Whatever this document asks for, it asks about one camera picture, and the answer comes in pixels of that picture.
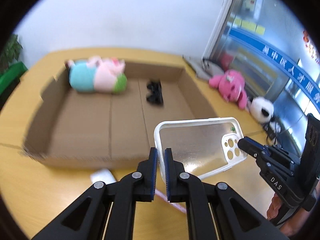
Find white earbuds case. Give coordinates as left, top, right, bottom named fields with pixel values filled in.
left=90, top=168, right=117, bottom=185

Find clear white phone case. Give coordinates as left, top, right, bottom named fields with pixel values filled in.
left=153, top=117, right=247, bottom=180

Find pink pen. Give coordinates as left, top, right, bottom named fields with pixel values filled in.
left=154, top=189, right=188, bottom=214

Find black sunglasses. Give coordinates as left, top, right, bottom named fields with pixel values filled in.
left=146, top=80, right=164, bottom=106

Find person's right hand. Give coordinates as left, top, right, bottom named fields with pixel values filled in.
left=266, top=193, right=311, bottom=237

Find panda plush toy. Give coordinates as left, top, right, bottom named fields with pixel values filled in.
left=248, top=96, right=274, bottom=124

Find pink bear plush toy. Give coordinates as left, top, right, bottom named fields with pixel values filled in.
left=208, top=69, right=247, bottom=109

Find brown cardboard box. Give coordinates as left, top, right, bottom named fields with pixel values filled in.
left=22, top=62, right=216, bottom=169

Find grey cloth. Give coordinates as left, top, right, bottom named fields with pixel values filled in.
left=182, top=56, right=225, bottom=81

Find glass door with blue banner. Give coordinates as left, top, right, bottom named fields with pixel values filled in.
left=204, top=0, right=319, bottom=154

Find pink pig plush toy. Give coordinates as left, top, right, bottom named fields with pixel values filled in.
left=65, top=56, right=127, bottom=94

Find green covered table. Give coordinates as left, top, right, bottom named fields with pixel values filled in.
left=0, top=62, right=28, bottom=94

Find green potted plant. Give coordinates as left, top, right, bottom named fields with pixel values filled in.
left=1, top=34, right=23, bottom=74

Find black cables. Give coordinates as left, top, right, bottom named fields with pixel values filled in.
left=263, top=115, right=301, bottom=156

